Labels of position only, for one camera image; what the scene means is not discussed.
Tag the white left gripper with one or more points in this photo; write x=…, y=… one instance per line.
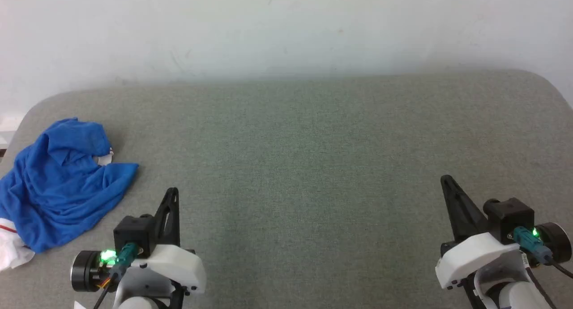
x=174, y=264

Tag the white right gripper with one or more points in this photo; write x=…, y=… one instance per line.
x=474, y=255

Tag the blue jersey white red trim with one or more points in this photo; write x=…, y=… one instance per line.
x=58, y=188

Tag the grey fabric sofa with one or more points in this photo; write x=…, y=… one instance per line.
x=304, y=156

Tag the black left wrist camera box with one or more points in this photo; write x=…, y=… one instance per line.
x=134, y=233

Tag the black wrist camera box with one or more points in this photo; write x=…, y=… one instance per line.
x=134, y=233
x=510, y=217

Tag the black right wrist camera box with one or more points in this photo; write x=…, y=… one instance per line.
x=510, y=217

